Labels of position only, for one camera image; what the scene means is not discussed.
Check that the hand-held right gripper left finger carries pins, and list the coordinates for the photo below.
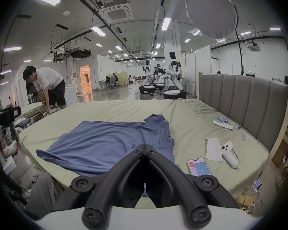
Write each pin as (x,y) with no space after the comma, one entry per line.
(115,176)

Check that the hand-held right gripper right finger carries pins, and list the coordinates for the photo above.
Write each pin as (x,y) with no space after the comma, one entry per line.
(175,176)

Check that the smartphone with lit screen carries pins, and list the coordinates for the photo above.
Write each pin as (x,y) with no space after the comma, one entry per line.
(199,167)

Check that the blue shirt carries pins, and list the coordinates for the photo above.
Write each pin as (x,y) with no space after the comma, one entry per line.
(98,142)

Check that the white face mask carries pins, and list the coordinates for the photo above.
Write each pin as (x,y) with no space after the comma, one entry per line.
(213,150)

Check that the white hand controller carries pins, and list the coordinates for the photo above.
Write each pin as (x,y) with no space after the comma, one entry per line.
(229,153)

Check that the bed with pale green sheet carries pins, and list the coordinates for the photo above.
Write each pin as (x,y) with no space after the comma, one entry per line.
(31,110)
(124,109)

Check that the white paper slip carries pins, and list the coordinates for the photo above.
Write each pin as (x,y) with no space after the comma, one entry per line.
(222,124)

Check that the person's legs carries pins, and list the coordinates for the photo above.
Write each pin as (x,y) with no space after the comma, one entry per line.
(43,193)

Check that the white power strip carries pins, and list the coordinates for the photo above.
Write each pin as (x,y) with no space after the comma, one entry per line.
(256,186)

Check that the white washing machine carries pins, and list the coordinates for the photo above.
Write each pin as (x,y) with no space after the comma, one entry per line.
(70,94)

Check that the group of people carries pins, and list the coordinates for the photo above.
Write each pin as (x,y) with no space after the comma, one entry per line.
(108,80)

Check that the grey padded headboard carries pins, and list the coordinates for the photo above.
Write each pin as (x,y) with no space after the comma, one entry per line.
(242,97)

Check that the pile of brown cartons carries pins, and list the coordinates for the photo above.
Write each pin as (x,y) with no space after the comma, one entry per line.
(282,150)

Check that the white humanoid robot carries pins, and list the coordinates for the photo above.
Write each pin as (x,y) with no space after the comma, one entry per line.
(174,63)
(146,69)

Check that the round grey softbox lamp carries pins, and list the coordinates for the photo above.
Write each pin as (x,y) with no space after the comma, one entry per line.
(211,11)

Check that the black video camera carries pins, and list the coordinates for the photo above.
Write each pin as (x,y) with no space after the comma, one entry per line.
(8,115)

